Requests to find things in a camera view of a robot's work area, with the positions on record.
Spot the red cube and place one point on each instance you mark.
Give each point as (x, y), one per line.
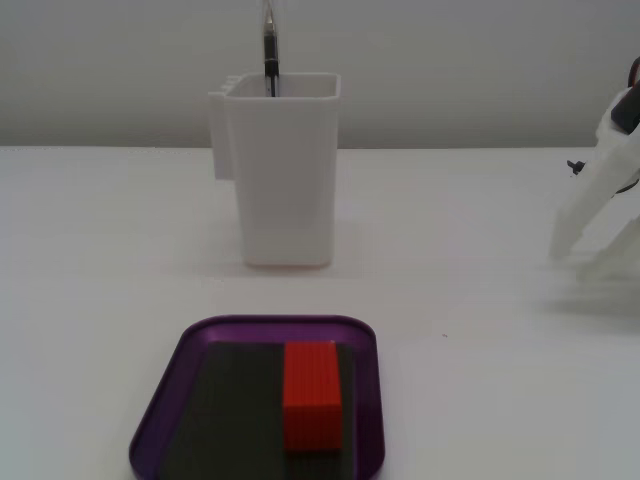
(312, 400)

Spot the black ballpoint pen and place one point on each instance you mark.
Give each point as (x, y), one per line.
(270, 50)

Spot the white plastic container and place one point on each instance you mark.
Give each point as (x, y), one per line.
(285, 175)

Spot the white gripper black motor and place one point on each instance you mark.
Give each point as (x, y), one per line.
(602, 200)

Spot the purple tray black liner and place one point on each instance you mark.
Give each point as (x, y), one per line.
(225, 400)

